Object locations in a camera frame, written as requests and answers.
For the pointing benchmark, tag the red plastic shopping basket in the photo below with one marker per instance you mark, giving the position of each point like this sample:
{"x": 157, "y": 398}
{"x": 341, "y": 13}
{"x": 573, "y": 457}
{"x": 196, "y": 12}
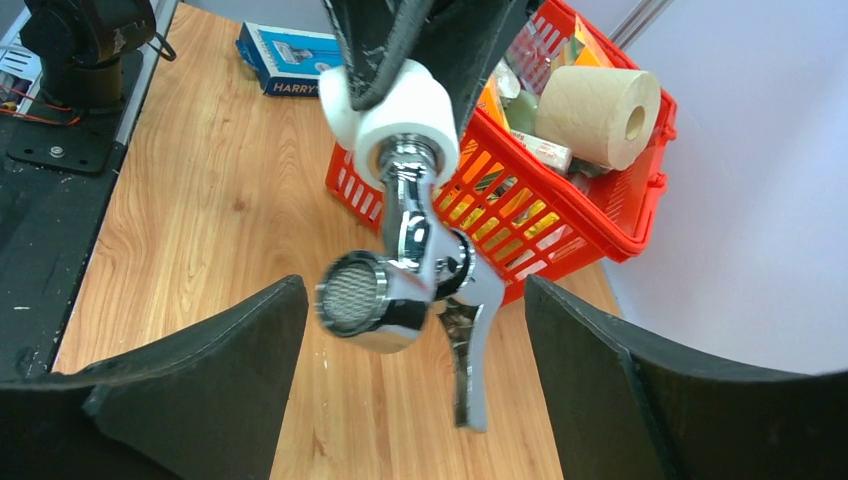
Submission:
{"x": 524, "y": 219}

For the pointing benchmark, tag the white elbow fitting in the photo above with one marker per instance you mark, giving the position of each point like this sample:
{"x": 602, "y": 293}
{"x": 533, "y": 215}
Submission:
{"x": 416, "y": 104}

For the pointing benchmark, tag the blue razor box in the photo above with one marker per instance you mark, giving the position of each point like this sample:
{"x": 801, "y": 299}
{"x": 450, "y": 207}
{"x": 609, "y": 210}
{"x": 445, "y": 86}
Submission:
{"x": 287, "y": 62}

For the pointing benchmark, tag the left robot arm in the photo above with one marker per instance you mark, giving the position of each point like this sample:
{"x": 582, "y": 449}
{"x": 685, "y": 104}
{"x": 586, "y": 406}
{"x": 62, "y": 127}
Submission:
{"x": 67, "y": 35}

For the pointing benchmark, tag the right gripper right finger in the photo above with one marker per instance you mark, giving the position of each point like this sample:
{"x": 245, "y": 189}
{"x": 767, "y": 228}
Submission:
{"x": 626, "y": 403}

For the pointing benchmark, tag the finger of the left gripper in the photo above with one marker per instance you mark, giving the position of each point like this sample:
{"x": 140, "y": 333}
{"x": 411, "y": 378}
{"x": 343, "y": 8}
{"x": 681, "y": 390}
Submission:
{"x": 462, "y": 43}
{"x": 375, "y": 38}

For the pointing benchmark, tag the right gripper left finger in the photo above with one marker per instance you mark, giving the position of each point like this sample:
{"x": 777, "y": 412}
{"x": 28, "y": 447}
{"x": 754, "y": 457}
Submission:
{"x": 206, "y": 402}

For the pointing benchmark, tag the orange patterned box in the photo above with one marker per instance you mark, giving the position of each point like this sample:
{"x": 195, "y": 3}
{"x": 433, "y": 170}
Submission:
{"x": 585, "y": 48}

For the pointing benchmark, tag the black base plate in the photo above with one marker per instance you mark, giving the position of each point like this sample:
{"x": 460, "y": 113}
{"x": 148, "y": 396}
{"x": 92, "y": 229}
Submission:
{"x": 56, "y": 184}

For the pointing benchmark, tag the brown toilet paper roll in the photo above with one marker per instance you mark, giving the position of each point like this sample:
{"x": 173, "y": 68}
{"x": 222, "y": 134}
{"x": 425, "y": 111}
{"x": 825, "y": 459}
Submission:
{"x": 606, "y": 116}

